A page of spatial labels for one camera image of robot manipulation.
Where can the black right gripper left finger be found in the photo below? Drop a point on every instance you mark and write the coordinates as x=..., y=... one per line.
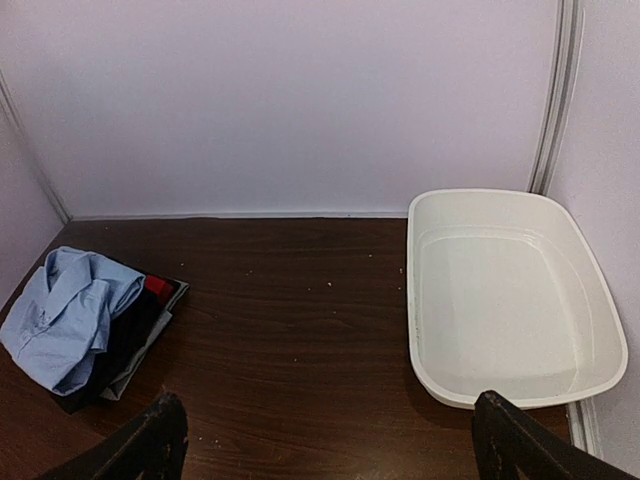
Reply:
x=153, y=445

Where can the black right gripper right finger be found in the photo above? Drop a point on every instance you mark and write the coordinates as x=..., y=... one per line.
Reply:
x=510, y=444

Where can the light blue long sleeve shirt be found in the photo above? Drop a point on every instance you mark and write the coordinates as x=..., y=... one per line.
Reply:
x=61, y=321

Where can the red black plaid shirt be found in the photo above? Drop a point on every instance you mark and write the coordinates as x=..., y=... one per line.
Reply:
x=160, y=287

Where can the grey shirt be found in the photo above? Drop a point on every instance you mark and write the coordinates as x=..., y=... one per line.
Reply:
x=115, y=390

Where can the white plastic tub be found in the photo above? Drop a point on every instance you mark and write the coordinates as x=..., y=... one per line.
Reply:
x=504, y=293

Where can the right aluminium corner post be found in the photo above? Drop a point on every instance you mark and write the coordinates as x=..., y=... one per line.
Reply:
x=563, y=75

